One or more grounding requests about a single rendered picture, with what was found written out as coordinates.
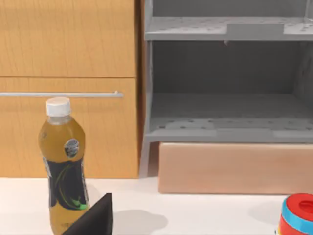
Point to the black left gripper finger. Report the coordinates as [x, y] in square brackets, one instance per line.
[97, 218]

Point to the amber bottle with white cap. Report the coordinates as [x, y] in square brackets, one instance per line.
[64, 156]

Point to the wooden cupboard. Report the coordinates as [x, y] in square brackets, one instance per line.
[141, 85]

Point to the pale wooden drawer front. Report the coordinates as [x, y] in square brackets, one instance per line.
[234, 169]

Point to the grey pierced drawer inside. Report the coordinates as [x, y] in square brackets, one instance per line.
[227, 85]

